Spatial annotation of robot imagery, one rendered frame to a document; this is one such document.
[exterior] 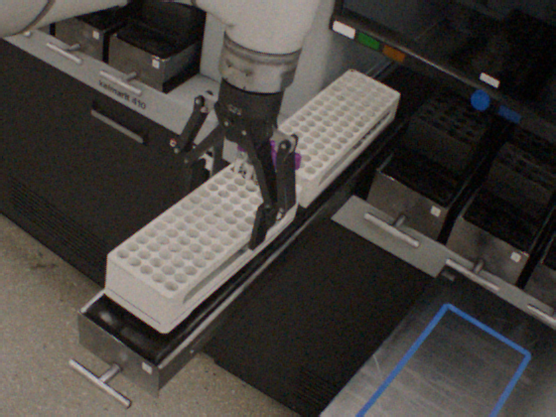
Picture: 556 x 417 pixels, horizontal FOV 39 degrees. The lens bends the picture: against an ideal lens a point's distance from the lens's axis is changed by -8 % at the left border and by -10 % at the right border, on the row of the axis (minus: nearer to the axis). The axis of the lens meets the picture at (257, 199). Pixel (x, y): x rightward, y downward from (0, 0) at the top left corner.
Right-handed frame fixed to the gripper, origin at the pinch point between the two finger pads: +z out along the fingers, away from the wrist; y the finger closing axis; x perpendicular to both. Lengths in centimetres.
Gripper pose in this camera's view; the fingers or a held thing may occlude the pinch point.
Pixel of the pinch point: (224, 211)
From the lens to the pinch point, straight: 109.6
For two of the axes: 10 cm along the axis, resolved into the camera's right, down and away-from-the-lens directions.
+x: 5.4, -4.3, 7.2
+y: 8.2, 4.7, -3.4
